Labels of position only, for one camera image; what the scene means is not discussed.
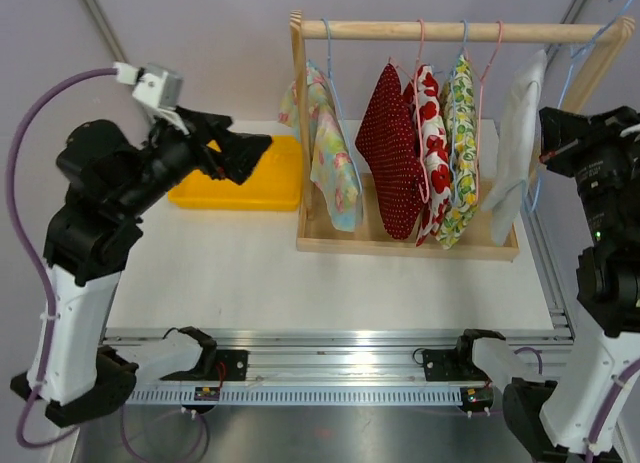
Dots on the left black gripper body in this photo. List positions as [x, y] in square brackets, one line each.
[176, 154]

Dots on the lemon print skirt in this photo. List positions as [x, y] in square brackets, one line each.
[459, 215]

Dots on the wooden clothes rack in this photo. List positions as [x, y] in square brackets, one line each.
[410, 243]

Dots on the blue wire hanger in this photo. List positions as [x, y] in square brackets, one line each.
[334, 78]
[455, 157]
[575, 58]

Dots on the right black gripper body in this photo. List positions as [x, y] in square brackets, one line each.
[606, 163]

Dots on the red polka dot garment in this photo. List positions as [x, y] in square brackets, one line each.
[386, 140]

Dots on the red poppy print garment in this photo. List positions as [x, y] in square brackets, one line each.
[436, 148]

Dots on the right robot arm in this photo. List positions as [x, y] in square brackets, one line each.
[577, 414]

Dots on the pastel floral garment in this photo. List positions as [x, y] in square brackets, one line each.
[332, 168]

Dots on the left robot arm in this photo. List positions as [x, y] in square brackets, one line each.
[111, 185]

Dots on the white skirt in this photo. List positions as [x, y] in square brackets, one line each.
[515, 147]

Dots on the aluminium rail frame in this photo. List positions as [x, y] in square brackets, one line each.
[315, 309]

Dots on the yellow plastic tray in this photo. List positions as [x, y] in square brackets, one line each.
[275, 184]

